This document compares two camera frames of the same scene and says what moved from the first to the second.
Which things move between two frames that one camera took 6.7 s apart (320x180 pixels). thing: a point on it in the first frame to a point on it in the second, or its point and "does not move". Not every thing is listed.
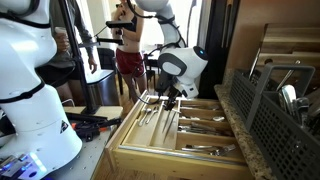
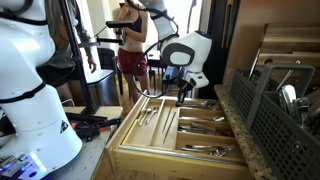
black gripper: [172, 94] to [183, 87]
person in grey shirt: [60, 67] does not move
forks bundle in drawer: [212, 150] does not move
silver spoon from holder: [192, 118] to [205, 103]
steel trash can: [102, 87] does not move
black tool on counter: [90, 126] does not move
